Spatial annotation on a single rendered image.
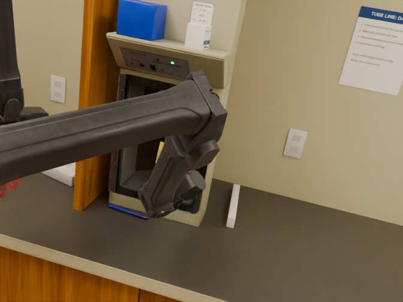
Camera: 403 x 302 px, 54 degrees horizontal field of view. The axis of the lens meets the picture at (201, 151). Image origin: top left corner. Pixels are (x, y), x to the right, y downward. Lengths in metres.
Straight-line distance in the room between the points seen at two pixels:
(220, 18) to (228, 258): 0.68
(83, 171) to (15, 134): 0.83
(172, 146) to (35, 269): 0.75
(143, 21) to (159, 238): 0.63
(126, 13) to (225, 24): 0.26
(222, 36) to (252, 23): 0.43
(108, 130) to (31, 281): 0.91
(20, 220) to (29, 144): 0.86
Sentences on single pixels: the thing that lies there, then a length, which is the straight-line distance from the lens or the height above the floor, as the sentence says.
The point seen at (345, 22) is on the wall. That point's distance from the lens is 1.54.
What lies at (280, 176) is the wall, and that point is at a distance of 1.66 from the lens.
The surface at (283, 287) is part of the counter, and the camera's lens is 1.17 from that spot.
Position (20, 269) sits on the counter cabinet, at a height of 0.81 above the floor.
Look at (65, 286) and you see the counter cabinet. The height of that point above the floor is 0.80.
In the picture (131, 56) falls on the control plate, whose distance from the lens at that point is 1.13.
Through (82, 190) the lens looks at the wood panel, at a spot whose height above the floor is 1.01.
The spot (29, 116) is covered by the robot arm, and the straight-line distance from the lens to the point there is 1.03.
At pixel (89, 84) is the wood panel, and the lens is 1.17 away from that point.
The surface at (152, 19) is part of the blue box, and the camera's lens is 1.06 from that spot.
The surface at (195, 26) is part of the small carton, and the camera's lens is 1.05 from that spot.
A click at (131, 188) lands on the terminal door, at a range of 1.31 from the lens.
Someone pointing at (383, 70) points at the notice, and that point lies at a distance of 1.58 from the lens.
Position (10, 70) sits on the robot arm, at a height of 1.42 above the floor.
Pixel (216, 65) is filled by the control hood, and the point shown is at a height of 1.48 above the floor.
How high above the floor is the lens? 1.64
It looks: 21 degrees down
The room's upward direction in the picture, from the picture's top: 10 degrees clockwise
